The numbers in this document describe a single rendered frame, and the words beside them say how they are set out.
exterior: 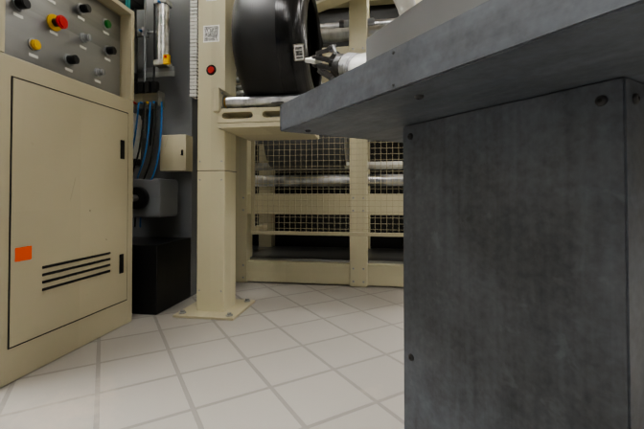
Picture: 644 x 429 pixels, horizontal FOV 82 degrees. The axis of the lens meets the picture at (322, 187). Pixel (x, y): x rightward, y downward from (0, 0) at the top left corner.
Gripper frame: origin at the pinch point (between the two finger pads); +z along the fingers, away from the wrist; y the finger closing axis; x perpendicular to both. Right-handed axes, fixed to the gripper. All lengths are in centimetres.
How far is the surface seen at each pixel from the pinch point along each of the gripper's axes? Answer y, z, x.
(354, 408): 66, -76, -45
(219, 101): 14.2, 28.3, -28.2
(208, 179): 46, 30, -40
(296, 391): 69, -62, -53
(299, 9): -16.6, 13.8, 4.8
